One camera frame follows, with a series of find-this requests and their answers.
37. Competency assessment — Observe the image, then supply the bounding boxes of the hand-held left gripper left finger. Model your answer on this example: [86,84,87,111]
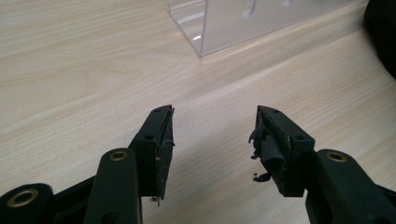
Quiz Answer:
[83,104,176,224]

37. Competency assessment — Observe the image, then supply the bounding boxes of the clear acrylic stand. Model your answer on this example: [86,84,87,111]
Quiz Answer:
[166,0,362,58]

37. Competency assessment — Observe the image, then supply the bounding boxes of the black rounded object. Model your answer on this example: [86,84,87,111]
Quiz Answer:
[363,0,396,79]

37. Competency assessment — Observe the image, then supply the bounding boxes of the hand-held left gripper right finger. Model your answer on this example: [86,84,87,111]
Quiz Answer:
[248,105,396,224]

